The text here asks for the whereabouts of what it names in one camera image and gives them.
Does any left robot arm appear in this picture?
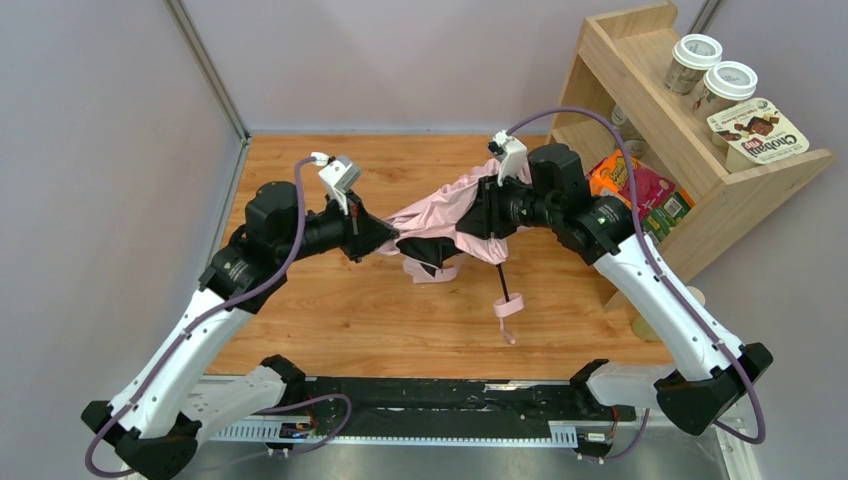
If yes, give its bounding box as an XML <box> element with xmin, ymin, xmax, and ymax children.
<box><xmin>81</xmin><ymin>181</ymin><xmax>399</xmax><ymax>479</ymax></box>

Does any purple cable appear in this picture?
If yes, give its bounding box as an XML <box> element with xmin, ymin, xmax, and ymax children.
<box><xmin>83</xmin><ymin>156</ymin><xmax>318</xmax><ymax>480</ymax></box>
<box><xmin>506</xmin><ymin>107</ymin><xmax>767</xmax><ymax>446</ymax></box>

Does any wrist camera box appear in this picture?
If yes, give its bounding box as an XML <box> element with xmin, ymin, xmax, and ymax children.
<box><xmin>310</xmin><ymin>152</ymin><xmax>362</xmax><ymax>216</ymax></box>
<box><xmin>487</xmin><ymin>130</ymin><xmax>528</xmax><ymax>186</ymax></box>

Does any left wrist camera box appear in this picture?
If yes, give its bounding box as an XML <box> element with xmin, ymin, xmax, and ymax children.
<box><xmin>310</xmin><ymin>152</ymin><xmax>362</xmax><ymax>216</ymax></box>

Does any left paper coffee cup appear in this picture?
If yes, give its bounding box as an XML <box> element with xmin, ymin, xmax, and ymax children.
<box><xmin>664</xmin><ymin>34</ymin><xmax>723</xmax><ymax>96</ymax></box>

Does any yellow-green juice bottle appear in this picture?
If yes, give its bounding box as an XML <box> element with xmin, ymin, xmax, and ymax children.
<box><xmin>630</xmin><ymin>286</ymin><xmax>706</xmax><ymax>343</ymax></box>

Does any wooden shelf rack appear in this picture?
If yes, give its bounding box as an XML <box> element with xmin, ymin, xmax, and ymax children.
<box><xmin>560</xmin><ymin>1</ymin><xmax>834</xmax><ymax>282</ymax></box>

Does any orange pink snack box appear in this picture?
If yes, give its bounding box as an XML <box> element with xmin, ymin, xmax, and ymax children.
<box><xmin>586</xmin><ymin>150</ymin><xmax>676</xmax><ymax>219</ymax></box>

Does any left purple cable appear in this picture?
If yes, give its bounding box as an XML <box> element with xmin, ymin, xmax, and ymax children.
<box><xmin>83</xmin><ymin>156</ymin><xmax>318</xmax><ymax>480</ymax></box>

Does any pink folding umbrella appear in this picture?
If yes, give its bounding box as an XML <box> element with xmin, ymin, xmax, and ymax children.
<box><xmin>377</xmin><ymin>157</ymin><xmax>535</xmax><ymax>346</ymax></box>

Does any green snack box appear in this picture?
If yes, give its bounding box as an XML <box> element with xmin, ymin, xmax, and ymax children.
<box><xmin>641</xmin><ymin>189</ymin><xmax>695</xmax><ymax>246</ymax></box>

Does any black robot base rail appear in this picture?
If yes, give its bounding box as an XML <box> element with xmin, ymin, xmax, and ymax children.
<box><xmin>192</xmin><ymin>374</ymin><xmax>637</xmax><ymax>458</ymax></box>

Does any right paper coffee cup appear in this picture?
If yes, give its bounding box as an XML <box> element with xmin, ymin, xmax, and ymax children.
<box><xmin>691</xmin><ymin>61</ymin><xmax>759</xmax><ymax>120</ymax></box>

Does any glass jar on shelf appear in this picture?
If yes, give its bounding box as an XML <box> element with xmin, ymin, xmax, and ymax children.
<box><xmin>610</xmin><ymin>104</ymin><xmax>649</xmax><ymax>159</ymax></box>

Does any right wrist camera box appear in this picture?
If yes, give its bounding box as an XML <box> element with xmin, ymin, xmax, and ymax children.
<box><xmin>487</xmin><ymin>130</ymin><xmax>528</xmax><ymax>186</ymax></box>

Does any Chobani flip yogurt pack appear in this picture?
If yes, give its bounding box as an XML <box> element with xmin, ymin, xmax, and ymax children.
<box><xmin>707</xmin><ymin>98</ymin><xmax>810</xmax><ymax>173</ymax></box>

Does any paper coffee cup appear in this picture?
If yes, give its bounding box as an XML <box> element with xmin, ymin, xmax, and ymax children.
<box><xmin>691</xmin><ymin>61</ymin><xmax>759</xmax><ymax>120</ymax></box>
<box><xmin>664</xmin><ymin>34</ymin><xmax>723</xmax><ymax>96</ymax></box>

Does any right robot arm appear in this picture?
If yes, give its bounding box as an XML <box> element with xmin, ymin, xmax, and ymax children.
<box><xmin>457</xmin><ymin>144</ymin><xmax>773</xmax><ymax>435</ymax></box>

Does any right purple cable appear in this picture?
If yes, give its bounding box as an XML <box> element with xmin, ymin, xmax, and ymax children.
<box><xmin>506</xmin><ymin>107</ymin><xmax>767</xmax><ymax>446</ymax></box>

